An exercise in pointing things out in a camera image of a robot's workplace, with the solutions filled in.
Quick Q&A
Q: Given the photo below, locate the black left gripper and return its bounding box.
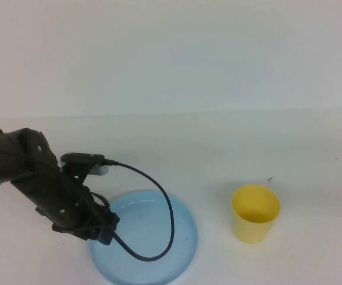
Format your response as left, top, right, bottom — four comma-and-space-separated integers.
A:
10, 164, 121, 246

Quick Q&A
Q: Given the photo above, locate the yellow plastic cup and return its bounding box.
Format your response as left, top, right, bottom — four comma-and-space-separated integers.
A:
231, 183, 281, 245

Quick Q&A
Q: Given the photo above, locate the black camera cable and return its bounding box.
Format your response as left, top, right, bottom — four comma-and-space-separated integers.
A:
103, 159, 176, 262

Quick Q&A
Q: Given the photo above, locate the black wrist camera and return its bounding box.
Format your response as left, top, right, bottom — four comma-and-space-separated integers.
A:
60, 152, 106, 167

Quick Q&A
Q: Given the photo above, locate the light blue round plate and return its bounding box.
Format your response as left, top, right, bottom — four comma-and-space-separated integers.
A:
89, 189, 199, 285

